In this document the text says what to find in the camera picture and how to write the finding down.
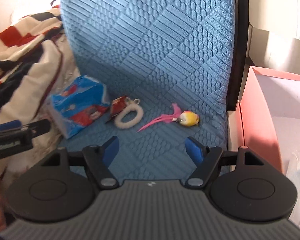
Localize black chair frame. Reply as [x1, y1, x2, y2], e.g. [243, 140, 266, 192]
[226, 0, 249, 111]

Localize red black cream blanket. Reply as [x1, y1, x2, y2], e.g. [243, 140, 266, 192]
[0, 5, 64, 124]

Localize yellow bird toy pink feather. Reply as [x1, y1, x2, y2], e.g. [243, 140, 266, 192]
[138, 103, 200, 132]

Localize floral sofa cover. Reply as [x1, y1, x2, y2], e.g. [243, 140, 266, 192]
[0, 33, 79, 187]

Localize pink cardboard box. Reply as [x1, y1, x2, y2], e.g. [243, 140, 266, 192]
[228, 66, 300, 176]

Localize blue quilted chair cover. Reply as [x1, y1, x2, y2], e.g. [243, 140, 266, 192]
[60, 0, 235, 181]

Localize blue red plastic package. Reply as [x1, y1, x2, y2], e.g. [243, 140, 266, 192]
[47, 75, 110, 139]

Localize red white snack wrapper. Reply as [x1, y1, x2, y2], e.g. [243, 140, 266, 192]
[106, 95, 128, 123]

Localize white fluffy hair scrunchie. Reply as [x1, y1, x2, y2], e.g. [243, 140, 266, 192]
[114, 98, 144, 129]

